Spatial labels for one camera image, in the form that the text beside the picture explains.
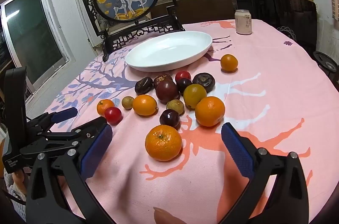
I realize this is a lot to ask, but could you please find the white framed window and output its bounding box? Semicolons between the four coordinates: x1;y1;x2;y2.
0;0;77;92

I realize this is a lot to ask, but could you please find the smooth dark passion fruit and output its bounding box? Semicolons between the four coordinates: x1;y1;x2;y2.
135;77;154;95

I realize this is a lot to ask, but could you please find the large dark red plum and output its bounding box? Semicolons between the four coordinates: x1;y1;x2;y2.
155;80;180;104

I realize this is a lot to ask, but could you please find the mandarin orange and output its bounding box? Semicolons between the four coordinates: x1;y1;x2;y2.
145;125;183;162
195;96;225;127

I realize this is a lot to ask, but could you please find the small dark purple plum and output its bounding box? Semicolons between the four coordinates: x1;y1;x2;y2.
176;78;193;94
159;109;181;130

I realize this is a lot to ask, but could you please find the black patterned bag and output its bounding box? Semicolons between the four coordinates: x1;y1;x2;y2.
277;25;301;40

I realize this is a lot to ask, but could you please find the wrinkled dark passion fruit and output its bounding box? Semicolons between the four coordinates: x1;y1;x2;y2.
192;73;216;93

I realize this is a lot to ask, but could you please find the black round stand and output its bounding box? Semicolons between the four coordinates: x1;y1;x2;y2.
313;51;339;76

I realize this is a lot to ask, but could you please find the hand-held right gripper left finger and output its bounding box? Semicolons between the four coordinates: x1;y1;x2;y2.
25;122;117;224

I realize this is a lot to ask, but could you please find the black chair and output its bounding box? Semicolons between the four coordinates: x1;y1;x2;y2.
234;0;318;54

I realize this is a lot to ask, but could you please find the red cherry tomato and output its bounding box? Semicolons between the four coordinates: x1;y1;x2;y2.
104;107;123;125
175;71;189;82

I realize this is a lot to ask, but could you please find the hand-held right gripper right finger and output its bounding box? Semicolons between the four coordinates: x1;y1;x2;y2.
221;122;310;224

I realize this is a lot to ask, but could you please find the white oval plate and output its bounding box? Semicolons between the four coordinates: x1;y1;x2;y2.
125;31;213;72

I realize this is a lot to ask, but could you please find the pale pink drink can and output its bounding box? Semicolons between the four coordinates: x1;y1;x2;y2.
235;9;253;35

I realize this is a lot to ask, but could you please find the tan longan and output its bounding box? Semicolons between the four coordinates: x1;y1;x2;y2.
121;96;135;110
166;99;185;115

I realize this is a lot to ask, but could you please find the person's right hand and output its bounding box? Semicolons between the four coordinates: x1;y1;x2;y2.
154;207;176;224

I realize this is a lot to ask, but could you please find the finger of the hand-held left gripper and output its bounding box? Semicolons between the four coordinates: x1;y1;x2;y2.
26;107;78;134
20;116;108;161

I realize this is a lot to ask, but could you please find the brown speckled passion fruit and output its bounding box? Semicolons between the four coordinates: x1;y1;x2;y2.
153;74;173;88

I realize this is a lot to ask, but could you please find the pink printed tablecloth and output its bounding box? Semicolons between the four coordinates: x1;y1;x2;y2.
25;19;339;224

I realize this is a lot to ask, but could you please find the yellow-green tangerine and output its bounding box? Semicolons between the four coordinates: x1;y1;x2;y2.
183;84;207;109

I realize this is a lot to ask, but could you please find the brown wooden board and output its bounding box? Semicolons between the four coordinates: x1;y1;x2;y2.
150;0;236;26

